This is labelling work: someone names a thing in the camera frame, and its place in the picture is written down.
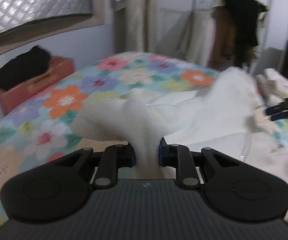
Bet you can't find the white fleece zip jacket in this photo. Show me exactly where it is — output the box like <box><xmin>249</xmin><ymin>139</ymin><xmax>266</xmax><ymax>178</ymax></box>
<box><xmin>71</xmin><ymin>67</ymin><xmax>288</xmax><ymax>184</ymax></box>

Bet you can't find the folded cream garment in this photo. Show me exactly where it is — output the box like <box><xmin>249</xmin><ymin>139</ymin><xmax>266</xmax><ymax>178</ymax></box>
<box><xmin>255</xmin><ymin>68</ymin><xmax>288</xmax><ymax>107</ymax></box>

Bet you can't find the colourful floral bed cover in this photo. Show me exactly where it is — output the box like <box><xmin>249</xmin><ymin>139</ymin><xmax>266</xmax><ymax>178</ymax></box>
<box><xmin>0</xmin><ymin>51</ymin><xmax>288</xmax><ymax>233</ymax></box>

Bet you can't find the brown hanging garment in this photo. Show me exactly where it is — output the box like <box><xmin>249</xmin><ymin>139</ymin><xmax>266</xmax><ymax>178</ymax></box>
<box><xmin>211</xmin><ymin>7</ymin><xmax>236</xmax><ymax>63</ymax></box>

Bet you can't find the red storage box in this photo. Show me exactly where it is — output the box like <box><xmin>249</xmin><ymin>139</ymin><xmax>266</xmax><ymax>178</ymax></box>
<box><xmin>0</xmin><ymin>56</ymin><xmax>75</xmax><ymax>116</ymax></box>

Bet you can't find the cream hanging garment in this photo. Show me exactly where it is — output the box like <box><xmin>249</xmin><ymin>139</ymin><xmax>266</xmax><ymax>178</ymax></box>
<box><xmin>176</xmin><ymin>10</ymin><xmax>216</xmax><ymax>66</ymax></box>

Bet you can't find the black folded garment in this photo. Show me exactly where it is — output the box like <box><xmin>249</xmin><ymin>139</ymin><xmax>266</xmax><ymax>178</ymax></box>
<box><xmin>0</xmin><ymin>46</ymin><xmax>51</xmax><ymax>91</ymax></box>

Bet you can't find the beige curtain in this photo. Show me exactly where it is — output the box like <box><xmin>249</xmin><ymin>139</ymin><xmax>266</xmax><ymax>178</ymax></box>
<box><xmin>111</xmin><ymin>0</ymin><xmax>156</xmax><ymax>53</ymax></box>

